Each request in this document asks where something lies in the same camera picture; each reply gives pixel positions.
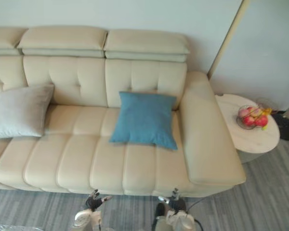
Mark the cream leather sofa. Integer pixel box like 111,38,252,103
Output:
0,26,247,196

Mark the black cable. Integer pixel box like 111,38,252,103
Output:
185,186,219,231

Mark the black floor lamp base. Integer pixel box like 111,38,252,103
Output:
271,111,289,141

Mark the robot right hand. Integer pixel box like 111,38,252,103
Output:
158,187,186,212

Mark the red apple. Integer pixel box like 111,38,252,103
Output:
255,115,268,127
242,115,256,127

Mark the blue square cushion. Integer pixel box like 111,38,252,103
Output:
108,91,178,151

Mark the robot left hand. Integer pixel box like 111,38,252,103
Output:
84,189,113,212

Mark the grey square cushion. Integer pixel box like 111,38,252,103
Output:
0,83,55,140

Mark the white marble side table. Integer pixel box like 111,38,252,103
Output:
214,93,276,164

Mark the wire fruit bowl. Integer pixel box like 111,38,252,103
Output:
236,103,270,131

